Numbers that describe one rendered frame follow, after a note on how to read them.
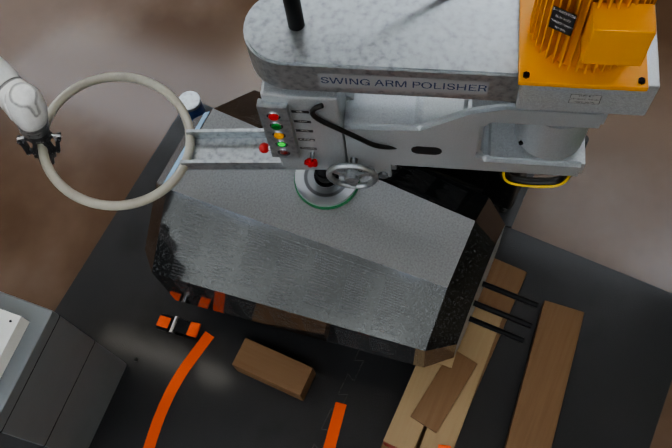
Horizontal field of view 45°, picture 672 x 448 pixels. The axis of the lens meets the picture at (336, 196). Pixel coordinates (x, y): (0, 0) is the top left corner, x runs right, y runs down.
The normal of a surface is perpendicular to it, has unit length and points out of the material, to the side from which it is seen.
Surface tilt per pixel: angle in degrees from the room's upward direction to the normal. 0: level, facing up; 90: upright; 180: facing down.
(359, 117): 4
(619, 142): 0
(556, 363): 0
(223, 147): 8
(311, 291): 45
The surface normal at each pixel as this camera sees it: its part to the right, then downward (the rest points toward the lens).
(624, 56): -0.11, 0.91
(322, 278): -0.32, 0.32
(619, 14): -0.07, -0.40
